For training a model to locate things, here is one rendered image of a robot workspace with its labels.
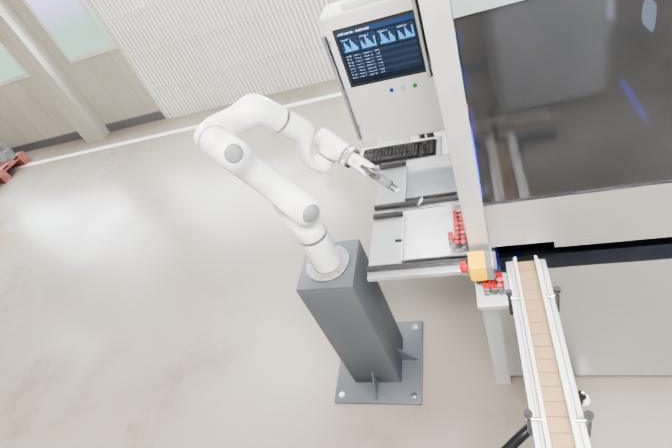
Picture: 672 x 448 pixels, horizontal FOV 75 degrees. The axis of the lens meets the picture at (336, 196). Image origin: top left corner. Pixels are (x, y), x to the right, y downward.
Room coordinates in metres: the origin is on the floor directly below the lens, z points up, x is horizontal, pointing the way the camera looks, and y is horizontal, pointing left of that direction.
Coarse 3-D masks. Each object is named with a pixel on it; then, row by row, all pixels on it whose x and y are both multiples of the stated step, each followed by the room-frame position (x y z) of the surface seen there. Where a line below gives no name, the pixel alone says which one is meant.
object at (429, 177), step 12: (432, 156) 1.60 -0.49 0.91; (444, 156) 1.57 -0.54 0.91; (408, 168) 1.63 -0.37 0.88; (420, 168) 1.59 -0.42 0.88; (432, 168) 1.55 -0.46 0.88; (444, 168) 1.52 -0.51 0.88; (408, 180) 1.55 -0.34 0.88; (420, 180) 1.51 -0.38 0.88; (432, 180) 1.48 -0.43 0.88; (444, 180) 1.45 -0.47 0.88; (408, 192) 1.47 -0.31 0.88; (420, 192) 1.44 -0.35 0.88; (432, 192) 1.41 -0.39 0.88; (444, 192) 1.34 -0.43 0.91; (456, 192) 1.32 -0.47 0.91
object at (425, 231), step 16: (432, 208) 1.28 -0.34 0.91; (448, 208) 1.26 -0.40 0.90; (416, 224) 1.27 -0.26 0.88; (432, 224) 1.23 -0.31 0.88; (448, 224) 1.20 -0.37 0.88; (416, 240) 1.19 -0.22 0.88; (432, 240) 1.15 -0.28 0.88; (416, 256) 1.11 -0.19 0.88; (432, 256) 1.05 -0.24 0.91; (448, 256) 1.03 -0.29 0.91; (464, 256) 1.01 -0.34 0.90
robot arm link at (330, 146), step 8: (320, 136) 1.40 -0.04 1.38; (328, 136) 1.39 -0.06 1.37; (336, 136) 1.38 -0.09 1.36; (320, 144) 1.38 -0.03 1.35; (328, 144) 1.36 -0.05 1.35; (336, 144) 1.35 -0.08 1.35; (344, 144) 1.34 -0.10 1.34; (320, 152) 1.37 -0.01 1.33; (328, 152) 1.35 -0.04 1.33; (336, 152) 1.33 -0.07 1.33; (336, 160) 1.33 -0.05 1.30
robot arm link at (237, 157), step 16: (208, 128) 1.27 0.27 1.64; (208, 144) 1.19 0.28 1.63; (224, 144) 1.15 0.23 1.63; (240, 144) 1.16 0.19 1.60; (224, 160) 1.14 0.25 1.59; (240, 160) 1.14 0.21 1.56; (256, 160) 1.22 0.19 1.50; (240, 176) 1.20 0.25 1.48; (256, 176) 1.21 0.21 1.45; (272, 176) 1.23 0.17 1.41; (272, 192) 1.22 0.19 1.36; (288, 192) 1.22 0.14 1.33; (304, 192) 1.23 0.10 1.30; (288, 208) 1.20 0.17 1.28; (304, 208) 1.20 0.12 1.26; (320, 208) 1.22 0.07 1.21; (304, 224) 1.19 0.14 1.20
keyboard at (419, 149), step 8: (400, 144) 1.91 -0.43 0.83; (408, 144) 1.88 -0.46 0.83; (416, 144) 1.85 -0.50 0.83; (424, 144) 1.82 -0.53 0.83; (432, 144) 1.79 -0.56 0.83; (368, 152) 1.96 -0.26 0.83; (376, 152) 1.93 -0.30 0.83; (384, 152) 1.90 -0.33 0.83; (392, 152) 1.87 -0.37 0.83; (400, 152) 1.84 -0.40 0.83; (408, 152) 1.81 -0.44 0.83; (416, 152) 1.79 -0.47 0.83; (424, 152) 1.76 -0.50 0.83; (432, 152) 1.73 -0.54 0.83; (368, 160) 1.89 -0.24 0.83; (376, 160) 1.87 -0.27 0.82; (384, 160) 1.84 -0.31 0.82; (392, 160) 1.82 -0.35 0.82; (400, 160) 1.80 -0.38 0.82
